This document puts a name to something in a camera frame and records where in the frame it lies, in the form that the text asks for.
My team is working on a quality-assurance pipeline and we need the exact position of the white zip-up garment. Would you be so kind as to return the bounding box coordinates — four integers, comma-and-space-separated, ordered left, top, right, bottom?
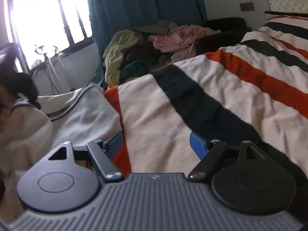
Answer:
1, 83, 122, 223

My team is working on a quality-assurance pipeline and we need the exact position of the striped white orange black blanket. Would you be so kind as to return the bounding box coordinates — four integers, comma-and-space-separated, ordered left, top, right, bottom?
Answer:
105, 12, 307, 222

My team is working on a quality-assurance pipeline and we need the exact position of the person's dark-haired head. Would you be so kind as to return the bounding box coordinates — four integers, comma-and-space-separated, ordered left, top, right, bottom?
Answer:
1, 43, 41, 130

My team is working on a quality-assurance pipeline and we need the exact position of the white metal rack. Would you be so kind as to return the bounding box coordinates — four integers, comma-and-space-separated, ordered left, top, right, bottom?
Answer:
30, 45, 75, 95

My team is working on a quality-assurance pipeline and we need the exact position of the dark green garment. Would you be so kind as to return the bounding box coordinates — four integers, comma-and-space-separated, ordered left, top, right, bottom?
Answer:
120, 59, 156, 84

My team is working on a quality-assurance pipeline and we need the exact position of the pale green knitted garment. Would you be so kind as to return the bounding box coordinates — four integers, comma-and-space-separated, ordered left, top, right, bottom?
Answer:
103, 29, 140, 87

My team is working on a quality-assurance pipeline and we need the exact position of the black cushion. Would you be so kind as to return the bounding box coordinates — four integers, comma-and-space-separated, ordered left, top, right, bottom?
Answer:
195, 17, 252, 55

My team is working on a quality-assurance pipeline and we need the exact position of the pink crumpled garment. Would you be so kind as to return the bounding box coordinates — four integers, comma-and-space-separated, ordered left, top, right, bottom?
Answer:
149, 24, 221, 63

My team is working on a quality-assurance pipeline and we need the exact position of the olive green cap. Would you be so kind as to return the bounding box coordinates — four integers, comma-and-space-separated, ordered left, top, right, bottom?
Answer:
131, 20, 178, 35

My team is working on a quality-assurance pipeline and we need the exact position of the teal curtain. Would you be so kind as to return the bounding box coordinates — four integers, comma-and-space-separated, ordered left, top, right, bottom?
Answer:
85, 0, 208, 84

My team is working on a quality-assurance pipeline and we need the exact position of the grey wall switch plate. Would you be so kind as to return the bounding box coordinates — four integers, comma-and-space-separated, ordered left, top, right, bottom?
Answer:
240, 2, 255, 12

